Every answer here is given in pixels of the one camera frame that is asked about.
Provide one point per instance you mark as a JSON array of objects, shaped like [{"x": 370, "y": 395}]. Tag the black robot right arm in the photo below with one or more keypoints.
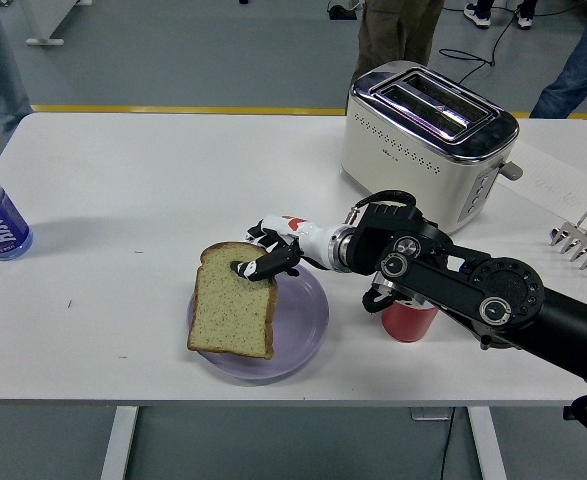
[{"x": 473, "y": 285}]

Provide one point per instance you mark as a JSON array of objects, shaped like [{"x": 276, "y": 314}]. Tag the red mug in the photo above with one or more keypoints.
[{"x": 405, "y": 322}]

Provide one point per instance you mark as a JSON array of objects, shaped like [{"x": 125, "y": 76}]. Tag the brown bread slice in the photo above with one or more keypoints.
[{"x": 230, "y": 310}]

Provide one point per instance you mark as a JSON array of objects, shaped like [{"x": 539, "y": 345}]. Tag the white table leg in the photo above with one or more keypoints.
[
  {"x": 488, "y": 445},
  {"x": 119, "y": 445}
]

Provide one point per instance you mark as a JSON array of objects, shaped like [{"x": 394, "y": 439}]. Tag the white desk frame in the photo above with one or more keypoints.
[{"x": 40, "y": 30}]

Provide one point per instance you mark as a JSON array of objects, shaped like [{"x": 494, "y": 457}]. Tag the cream and chrome toaster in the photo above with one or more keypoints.
[{"x": 413, "y": 165}]

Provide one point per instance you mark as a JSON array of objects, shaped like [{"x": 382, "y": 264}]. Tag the grey under-table bracket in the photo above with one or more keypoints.
[{"x": 430, "y": 413}]

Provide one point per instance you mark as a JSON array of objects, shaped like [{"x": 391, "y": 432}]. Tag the clear bottle with blue label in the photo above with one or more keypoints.
[{"x": 0, "y": 225}]

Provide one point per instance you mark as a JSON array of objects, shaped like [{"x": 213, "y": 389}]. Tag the silver metal toast rack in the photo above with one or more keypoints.
[{"x": 580, "y": 245}]

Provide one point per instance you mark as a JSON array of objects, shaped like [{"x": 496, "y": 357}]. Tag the purple plate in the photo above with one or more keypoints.
[{"x": 298, "y": 320}]

